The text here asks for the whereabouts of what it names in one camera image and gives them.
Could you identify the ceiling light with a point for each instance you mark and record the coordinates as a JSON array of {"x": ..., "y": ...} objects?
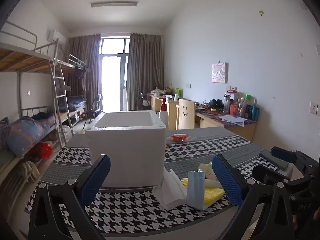
[{"x": 113, "y": 4}]

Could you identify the clear water bottle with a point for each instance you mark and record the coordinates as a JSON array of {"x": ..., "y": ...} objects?
[{"x": 227, "y": 103}]

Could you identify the red and white box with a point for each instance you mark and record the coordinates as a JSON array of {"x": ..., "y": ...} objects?
[{"x": 233, "y": 96}]

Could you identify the white air conditioner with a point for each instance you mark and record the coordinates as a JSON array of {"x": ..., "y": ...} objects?
[{"x": 57, "y": 37}]

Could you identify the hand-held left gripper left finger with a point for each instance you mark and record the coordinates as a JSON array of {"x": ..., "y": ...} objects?
[{"x": 96, "y": 177}]

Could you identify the blue folded quilt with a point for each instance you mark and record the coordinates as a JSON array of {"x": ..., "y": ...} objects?
[{"x": 76, "y": 103}]

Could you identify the beige cloth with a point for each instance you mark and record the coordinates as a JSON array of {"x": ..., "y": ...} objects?
[{"x": 30, "y": 171}]

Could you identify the red snack packet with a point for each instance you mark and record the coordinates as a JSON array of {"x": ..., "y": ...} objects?
[{"x": 178, "y": 137}]

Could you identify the white wall socket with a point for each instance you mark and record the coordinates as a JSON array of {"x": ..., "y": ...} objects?
[{"x": 231, "y": 88}]

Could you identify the pink wall poster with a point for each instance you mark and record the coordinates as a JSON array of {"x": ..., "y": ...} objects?
[{"x": 219, "y": 72}]

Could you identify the metal bunk bed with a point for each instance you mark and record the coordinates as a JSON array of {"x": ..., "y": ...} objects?
[
  {"x": 20, "y": 57},
  {"x": 72, "y": 66}
]

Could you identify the blue bedding bundle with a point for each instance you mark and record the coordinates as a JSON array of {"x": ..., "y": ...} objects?
[{"x": 22, "y": 135}]

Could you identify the yellow foam net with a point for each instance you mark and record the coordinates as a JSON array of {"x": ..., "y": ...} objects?
[{"x": 212, "y": 195}]

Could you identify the houndstooth tablecloth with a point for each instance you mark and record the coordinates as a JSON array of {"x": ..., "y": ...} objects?
[{"x": 125, "y": 212}]

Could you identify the red plastic bag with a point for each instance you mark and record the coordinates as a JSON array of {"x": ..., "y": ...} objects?
[{"x": 42, "y": 150}]

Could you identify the metal bed ladder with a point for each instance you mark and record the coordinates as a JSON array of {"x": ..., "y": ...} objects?
[{"x": 60, "y": 100}]

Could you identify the white foam box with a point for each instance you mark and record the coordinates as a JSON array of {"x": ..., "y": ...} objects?
[{"x": 125, "y": 155}]

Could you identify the papers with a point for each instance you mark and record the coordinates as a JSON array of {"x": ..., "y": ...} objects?
[{"x": 232, "y": 120}]

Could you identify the brown curtain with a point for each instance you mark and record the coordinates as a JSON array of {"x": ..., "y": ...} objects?
[
  {"x": 145, "y": 67},
  {"x": 85, "y": 55}
]

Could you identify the black folding chair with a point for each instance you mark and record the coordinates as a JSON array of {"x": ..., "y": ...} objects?
[{"x": 96, "y": 105}]

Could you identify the black headphones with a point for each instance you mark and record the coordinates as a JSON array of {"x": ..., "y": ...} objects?
[{"x": 215, "y": 103}]

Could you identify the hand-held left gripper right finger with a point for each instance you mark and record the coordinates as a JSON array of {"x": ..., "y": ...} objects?
[{"x": 227, "y": 180}]

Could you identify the glass balcony door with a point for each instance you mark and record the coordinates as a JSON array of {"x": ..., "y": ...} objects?
[{"x": 112, "y": 80}]

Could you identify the wooden chair with smiley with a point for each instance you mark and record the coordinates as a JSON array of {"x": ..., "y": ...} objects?
[{"x": 186, "y": 115}]

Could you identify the blue face mask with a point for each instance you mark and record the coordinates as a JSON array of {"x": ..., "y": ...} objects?
[{"x": 195, "y": 190}]

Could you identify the white pump bottle red cap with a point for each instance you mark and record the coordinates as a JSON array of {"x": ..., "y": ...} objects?
[{"x": 163, "y": 117}]

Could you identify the dark hanging clothes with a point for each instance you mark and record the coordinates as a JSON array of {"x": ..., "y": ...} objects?
[{"x": 80, "y": 71}]

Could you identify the group of toiletry bottles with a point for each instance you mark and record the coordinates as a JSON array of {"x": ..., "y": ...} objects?
[{"x": 250, "y": 112}]

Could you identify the wooden desk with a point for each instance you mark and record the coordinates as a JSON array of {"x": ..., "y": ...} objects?
[
  {"x": 171, "y": 115},
  {"x": 212, "y": 124}
]

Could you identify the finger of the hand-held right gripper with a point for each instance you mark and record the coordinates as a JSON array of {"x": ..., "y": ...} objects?
[
  {"x": 265, "y": 173},
  {"x": 283, "y": 153}
]

